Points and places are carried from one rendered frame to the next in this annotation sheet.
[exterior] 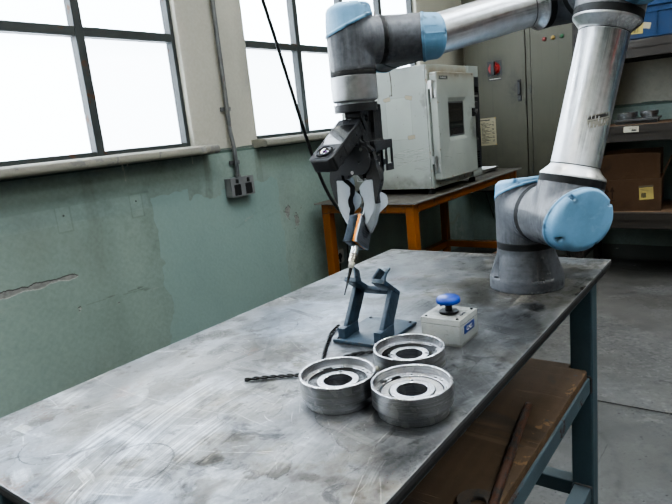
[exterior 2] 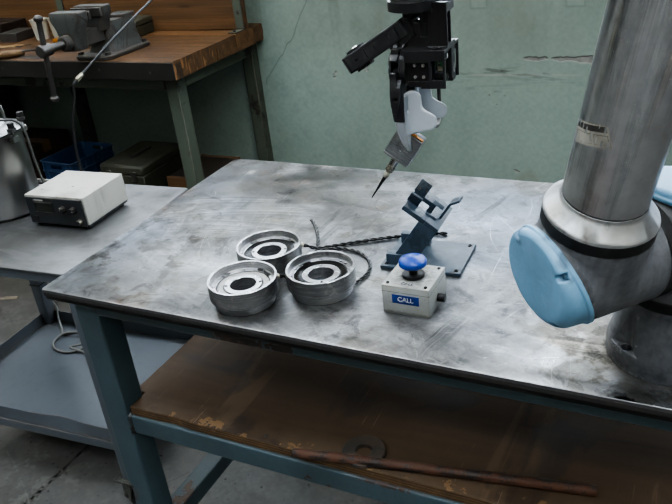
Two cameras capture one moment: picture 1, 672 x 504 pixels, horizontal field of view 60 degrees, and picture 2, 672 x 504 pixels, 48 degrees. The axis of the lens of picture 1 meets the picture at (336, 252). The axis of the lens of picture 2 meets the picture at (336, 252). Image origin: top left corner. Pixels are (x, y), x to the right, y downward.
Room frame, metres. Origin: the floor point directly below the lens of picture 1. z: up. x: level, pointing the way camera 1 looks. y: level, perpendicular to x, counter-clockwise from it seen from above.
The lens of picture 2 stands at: (0.69, -1.08, 1.38)
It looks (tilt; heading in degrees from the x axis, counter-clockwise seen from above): 27 degrees down; 82
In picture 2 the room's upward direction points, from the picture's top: 7 degrees counter-clockwise
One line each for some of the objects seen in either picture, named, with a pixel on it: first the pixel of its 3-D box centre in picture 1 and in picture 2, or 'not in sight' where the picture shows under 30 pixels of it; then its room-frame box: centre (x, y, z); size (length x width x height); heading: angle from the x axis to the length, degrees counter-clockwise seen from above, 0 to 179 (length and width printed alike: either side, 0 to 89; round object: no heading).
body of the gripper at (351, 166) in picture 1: (361, 140); (421, 43); (0.99, -0.06, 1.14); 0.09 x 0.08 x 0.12; 145
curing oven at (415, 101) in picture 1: (418, 130); not in sight; (3.35, -0.53, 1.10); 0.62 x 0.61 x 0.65; 143
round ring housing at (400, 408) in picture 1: (412, 395); (243, 288); (0.69, -0.08, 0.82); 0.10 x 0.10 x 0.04
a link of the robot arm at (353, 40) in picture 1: (352, 40); not in sight; (0.98, -0.06, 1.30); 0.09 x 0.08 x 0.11; 101
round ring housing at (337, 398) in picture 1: (338, 385); (269, 255); (0.74, 0.02, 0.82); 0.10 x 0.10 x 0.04
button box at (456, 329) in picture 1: (451, 322); (417, 288); (0.93, -0.18, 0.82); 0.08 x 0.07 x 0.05; 143
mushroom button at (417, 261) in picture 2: (448, 309); (413, 272); (0.93, -0.18, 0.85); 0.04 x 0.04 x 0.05
